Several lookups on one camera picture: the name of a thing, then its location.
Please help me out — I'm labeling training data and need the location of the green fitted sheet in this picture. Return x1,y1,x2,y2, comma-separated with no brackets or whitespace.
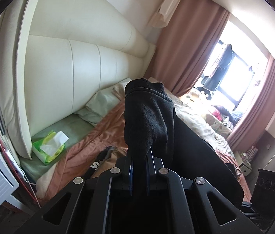
20,114,94,183

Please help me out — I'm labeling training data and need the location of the pink curtain right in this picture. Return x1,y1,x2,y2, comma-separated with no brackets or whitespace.
227,56,275,152

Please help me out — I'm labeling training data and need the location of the pink curtain left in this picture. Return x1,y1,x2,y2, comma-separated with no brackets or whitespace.
144,0,230,97

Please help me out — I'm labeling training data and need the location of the rust orange bed blanket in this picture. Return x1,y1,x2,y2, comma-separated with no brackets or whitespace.
37,99,253,205

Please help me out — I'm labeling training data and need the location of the pile of clothes by window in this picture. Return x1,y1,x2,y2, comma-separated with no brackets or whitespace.
213,106,243,129

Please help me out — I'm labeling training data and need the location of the green tissue pack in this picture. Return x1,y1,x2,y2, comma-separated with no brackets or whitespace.
32,130,69,165

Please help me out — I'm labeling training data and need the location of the black long-sleeve sweatshirt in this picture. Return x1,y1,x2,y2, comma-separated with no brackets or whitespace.
124,78,244,208

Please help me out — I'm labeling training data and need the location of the pale green pillow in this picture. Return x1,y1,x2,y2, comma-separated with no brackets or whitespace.
75,78,131,126

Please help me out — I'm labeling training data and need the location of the pink curtain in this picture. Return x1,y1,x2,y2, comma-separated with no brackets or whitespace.
227,56,275,152
144,0,230,97

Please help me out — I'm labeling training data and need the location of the white bedside cabinet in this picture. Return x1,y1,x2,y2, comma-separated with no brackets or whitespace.
234,151,252,176

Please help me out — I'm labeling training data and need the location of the stack of folded clothes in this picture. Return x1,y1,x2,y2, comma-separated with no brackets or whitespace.
83,146,127,180

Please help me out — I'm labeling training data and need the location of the cream padded headboard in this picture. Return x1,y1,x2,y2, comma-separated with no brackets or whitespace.
0,0,155,159

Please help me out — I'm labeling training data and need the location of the patterned pillow with bear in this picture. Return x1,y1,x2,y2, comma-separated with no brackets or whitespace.
204,113,232,139

